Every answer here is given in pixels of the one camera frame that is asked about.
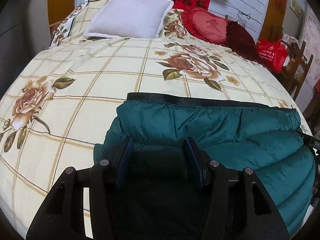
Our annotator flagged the teal quilted puffer jacket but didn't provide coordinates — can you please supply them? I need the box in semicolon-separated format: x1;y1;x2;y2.
93;93;316;235

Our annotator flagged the wooden shelf rack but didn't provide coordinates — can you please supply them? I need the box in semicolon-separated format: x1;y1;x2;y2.
279;40;313;101

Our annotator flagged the red shopping bag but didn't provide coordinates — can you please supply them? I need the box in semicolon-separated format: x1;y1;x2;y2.
258;38;289;74

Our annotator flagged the floral pink curtain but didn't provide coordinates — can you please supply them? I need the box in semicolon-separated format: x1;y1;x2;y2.
299;5;320;87

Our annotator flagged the floral cream bed sheet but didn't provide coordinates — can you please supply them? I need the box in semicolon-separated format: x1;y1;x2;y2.
1;0;316;239

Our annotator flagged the dark red velvet cushion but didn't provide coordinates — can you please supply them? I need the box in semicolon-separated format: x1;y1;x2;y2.
225;21;263;64

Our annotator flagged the floral patterned pillow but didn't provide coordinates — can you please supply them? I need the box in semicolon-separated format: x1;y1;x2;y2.
159;9;188;40

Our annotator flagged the white square pillow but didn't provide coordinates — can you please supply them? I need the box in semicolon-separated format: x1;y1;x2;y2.
84;0;174;38

